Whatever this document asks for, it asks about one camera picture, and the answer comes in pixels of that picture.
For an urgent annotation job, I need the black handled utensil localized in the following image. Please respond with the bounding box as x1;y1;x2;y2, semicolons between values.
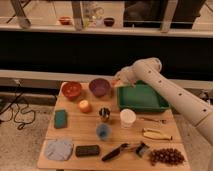
102;143;135;162

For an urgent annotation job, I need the green sponge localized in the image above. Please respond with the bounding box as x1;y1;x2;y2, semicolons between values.
54;110;67;129

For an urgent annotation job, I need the dark bowl in background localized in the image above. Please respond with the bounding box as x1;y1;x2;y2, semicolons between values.
104;17;115;27

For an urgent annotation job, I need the white plastic cup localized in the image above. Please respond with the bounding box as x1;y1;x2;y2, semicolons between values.
120;109;136;128

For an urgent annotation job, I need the blue plastic cup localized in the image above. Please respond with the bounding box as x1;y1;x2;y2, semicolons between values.
96;123;111;140

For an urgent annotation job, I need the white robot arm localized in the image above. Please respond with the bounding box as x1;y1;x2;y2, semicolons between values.
115;57;213;146

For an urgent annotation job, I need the grey blue cloth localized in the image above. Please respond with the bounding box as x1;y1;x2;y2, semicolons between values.
44;139;74;161

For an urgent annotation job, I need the purple bowl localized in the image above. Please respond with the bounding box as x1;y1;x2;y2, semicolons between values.
89;78;111;97

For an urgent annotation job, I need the red bowl in background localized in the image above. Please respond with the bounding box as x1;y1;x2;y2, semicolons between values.
59;16;72;25

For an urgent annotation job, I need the green plastic tray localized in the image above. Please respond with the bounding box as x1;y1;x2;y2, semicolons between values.
117;82;170;112

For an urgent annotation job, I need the dark green rectangular block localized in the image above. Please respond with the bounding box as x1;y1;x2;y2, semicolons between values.
75;145;100;157

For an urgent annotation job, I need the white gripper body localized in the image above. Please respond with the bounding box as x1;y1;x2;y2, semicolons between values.
115;66;137;87

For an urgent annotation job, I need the yellow banana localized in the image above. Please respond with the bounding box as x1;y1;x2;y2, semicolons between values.
142;128;172;140

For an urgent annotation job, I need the bunch of dark grapes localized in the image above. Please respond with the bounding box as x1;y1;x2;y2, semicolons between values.
149;148;185;165

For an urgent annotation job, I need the orange apple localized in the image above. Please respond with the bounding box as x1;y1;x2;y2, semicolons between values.
78;100;92;113

